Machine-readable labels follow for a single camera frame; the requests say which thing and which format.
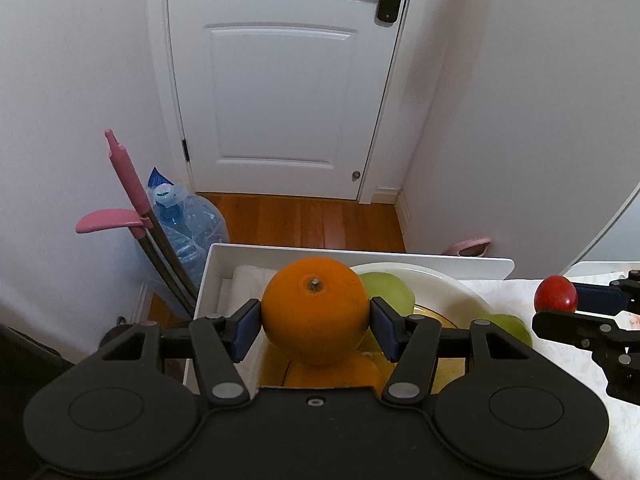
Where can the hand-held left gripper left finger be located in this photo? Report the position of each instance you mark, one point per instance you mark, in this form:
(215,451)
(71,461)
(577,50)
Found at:
(245,327)

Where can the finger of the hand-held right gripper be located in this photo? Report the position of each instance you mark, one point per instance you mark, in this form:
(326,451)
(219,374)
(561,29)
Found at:
(600,299)
(565,324)

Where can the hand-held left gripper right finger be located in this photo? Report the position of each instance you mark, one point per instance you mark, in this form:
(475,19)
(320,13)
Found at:
(386,327)

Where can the red cherry tomato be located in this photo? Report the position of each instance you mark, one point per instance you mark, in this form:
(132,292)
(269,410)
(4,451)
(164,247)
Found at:
(555,295)

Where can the green apple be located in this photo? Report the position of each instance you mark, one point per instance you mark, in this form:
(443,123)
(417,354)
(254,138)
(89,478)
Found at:
(510,327)
(395,290)

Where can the large orange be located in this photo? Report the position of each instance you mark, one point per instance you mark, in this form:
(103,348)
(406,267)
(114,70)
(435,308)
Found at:
(315,320)

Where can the medium orange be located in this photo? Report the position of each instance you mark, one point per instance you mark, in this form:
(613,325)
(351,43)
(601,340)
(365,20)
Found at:
(330,372)

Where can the cream bowl with yellow print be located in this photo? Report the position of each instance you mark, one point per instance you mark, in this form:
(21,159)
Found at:
(450,285)

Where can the floral tablecloth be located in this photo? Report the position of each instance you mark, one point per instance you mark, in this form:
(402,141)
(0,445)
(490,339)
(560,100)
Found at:
(565,375)

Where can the white rimmed tray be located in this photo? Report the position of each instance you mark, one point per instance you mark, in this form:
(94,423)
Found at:
(300,253)

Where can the clear blue water jug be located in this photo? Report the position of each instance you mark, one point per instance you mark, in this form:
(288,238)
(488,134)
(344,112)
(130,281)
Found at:
(192,230)

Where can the pink slipper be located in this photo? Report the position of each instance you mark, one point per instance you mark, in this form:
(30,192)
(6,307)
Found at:
(467,247)

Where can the black door hinge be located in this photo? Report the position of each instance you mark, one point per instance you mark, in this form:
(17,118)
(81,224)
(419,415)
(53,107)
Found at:
(185,151)

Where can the white panelled door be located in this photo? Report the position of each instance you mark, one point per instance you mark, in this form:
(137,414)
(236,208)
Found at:
(280,85)

